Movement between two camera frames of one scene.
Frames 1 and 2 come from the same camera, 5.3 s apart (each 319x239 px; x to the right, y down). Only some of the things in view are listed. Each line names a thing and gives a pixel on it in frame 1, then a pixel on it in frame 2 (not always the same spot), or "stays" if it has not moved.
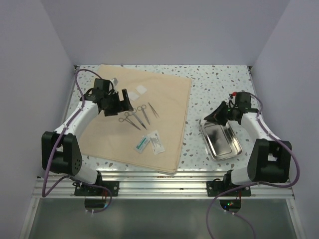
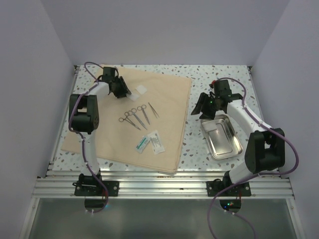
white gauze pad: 133,96 stays
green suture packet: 142,144 stays
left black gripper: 121,106 -> 124,90
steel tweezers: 154,110 stays
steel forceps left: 127,119 stays
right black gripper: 217,114 -> 206,114
